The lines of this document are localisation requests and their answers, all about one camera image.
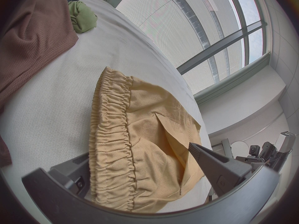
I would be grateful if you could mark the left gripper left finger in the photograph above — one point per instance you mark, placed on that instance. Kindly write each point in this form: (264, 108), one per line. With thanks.
(77, 171)

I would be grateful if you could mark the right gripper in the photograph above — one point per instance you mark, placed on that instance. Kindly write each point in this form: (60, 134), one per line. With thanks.
(257, 163)

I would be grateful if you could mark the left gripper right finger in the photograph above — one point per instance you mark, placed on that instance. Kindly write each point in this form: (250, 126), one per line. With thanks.
(222, 171)

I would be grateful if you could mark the mustard yellow shorts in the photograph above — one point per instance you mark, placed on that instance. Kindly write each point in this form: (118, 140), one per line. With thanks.
(140, 136)

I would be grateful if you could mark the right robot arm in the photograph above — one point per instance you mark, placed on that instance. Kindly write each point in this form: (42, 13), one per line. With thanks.
(286, 141)

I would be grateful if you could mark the bed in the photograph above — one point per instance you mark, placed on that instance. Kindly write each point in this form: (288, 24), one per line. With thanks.
(105, 55)

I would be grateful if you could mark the brown garment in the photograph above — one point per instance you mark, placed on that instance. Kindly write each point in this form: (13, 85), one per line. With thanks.
(30, 43)

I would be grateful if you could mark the window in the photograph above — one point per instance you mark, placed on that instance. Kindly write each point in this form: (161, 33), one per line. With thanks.
(186, 31)

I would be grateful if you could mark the green garment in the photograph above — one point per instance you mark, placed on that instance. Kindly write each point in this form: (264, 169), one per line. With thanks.
(84, 17)

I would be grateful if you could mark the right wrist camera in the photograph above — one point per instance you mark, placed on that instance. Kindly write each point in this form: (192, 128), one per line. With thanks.
(255, 150)

